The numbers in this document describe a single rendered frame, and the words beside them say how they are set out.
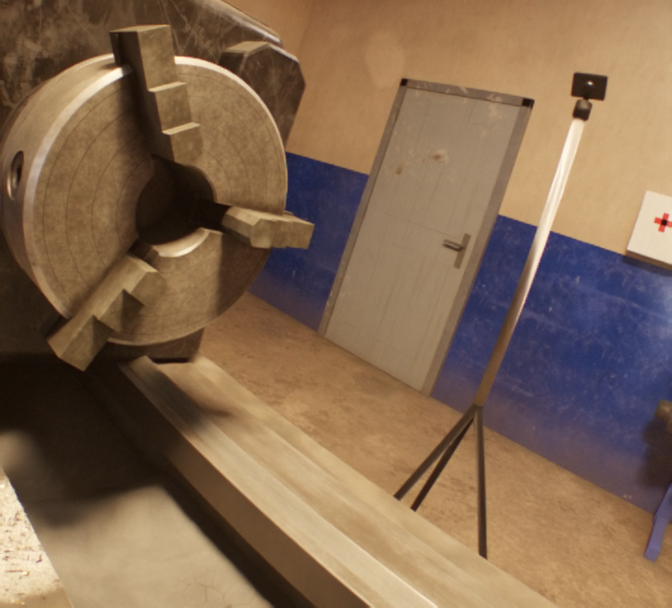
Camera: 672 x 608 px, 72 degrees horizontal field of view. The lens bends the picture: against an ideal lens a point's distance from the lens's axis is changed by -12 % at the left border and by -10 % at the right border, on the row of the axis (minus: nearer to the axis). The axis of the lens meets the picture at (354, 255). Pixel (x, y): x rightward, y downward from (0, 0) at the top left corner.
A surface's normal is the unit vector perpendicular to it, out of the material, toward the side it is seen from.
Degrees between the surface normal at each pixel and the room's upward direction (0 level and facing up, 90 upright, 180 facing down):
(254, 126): 90
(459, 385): 90
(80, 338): 90
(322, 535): 48
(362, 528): 0
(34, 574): 0
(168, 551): 23
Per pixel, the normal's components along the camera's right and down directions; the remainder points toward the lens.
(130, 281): -0.37, -0.55
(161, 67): 0.73, 0.32
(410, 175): -0.60, -0.11
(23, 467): 0.32, -0.94
